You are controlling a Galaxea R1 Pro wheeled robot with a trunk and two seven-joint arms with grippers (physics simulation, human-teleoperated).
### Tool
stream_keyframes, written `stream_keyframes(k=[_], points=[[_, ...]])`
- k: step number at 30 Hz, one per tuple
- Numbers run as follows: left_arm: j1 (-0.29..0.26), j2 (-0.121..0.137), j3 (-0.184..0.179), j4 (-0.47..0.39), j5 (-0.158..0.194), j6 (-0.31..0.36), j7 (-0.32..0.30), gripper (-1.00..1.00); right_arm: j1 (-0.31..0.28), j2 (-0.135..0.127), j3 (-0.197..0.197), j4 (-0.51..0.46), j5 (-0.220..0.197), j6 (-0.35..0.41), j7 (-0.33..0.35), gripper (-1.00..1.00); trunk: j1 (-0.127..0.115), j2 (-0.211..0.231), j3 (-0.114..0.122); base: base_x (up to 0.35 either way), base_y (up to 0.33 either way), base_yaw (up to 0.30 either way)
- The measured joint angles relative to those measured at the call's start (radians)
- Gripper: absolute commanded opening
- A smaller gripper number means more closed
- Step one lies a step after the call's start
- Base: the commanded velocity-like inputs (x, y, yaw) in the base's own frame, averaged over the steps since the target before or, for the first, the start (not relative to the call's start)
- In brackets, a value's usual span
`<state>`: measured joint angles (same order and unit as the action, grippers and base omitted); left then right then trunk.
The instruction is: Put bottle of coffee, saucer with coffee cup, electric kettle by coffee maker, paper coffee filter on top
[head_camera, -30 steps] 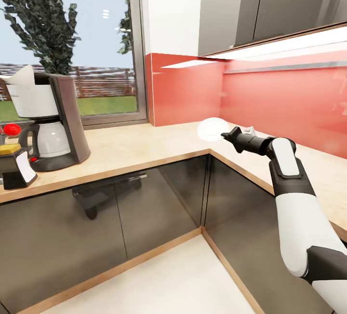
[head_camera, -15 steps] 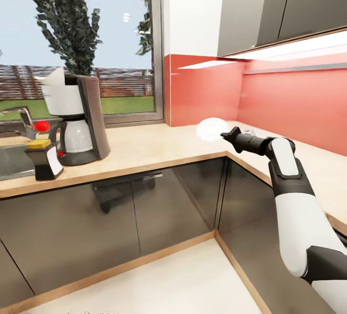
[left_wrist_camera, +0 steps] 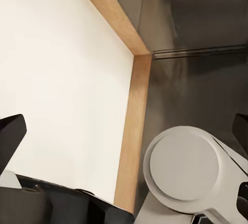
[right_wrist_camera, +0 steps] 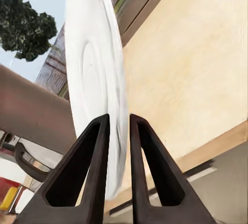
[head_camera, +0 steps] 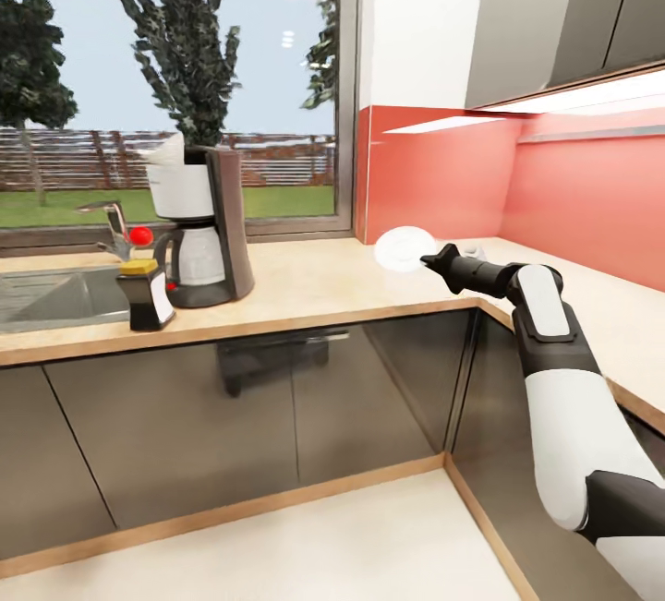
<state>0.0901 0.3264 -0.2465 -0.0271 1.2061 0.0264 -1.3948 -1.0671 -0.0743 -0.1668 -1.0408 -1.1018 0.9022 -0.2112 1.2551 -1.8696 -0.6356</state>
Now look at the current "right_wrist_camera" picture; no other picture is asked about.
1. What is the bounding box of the bottle of coffee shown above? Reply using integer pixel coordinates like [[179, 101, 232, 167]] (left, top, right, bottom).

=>
[[0, 185, 35, 217]]

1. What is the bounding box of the saucer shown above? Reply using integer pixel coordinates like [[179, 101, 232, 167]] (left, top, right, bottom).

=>
[[65, 0, 129, 201]]

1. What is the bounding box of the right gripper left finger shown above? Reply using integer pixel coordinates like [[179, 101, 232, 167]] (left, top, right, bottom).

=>
[[12, 114, 110, 224]]

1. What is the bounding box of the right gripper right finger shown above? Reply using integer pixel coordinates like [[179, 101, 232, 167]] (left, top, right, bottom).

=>
[[130, 114, 217, 224]]

